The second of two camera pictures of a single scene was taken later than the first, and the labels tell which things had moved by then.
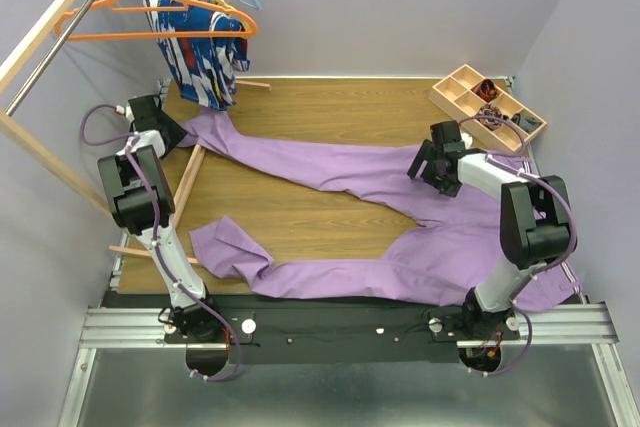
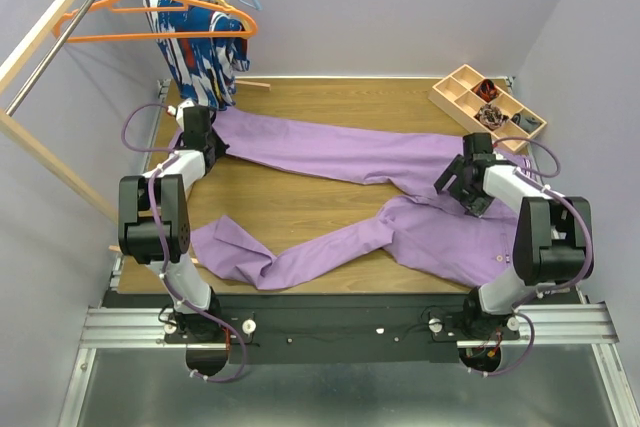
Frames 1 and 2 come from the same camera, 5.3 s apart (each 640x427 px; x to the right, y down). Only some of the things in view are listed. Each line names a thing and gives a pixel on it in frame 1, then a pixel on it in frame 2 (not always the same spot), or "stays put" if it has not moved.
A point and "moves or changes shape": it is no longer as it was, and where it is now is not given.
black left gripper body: [176, 132] → [213, 140]
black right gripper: [446, 186] → [476, 205]
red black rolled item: [487, 90] stays put
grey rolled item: [528, 124] stays put
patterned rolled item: [489, 110] stays put
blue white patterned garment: [205, 69] stays put
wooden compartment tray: [470, 94] stays put
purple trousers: [453, 248] moves or changes shape
